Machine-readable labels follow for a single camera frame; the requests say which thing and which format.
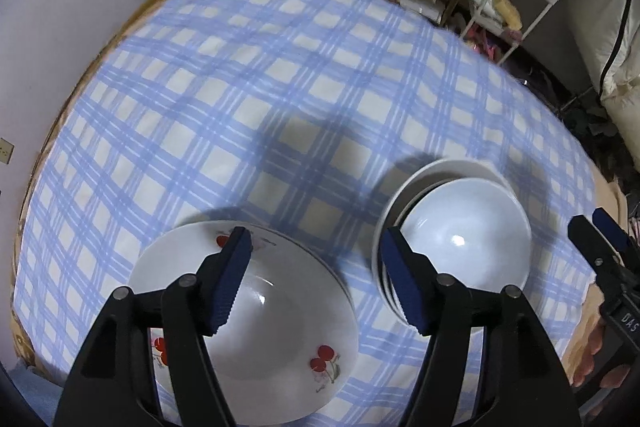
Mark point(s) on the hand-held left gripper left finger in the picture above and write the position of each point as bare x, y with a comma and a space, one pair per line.
227, 287

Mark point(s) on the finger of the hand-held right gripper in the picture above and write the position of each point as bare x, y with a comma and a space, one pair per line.
612, 232
600, 257

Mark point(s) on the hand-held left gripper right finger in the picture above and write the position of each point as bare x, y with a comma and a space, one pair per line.
405, 292

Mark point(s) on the white cherry print plate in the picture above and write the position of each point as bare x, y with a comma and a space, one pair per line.
327, 263
280, 307

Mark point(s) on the plain white bowl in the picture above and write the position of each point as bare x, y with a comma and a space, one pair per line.
465, 227

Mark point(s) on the person's right hand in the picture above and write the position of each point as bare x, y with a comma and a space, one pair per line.
592, 347

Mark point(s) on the white quilted bedding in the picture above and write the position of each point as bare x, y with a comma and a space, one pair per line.
600, 32

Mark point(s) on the blue plaid tablecloth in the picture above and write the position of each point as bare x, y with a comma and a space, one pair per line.
250, 82

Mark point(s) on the pink plastic item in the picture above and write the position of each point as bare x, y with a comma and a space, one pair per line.
482, 42

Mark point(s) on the yellow packet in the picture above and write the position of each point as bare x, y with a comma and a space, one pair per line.
507, 9

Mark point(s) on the wall power outlet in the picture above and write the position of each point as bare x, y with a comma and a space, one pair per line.
5, 152

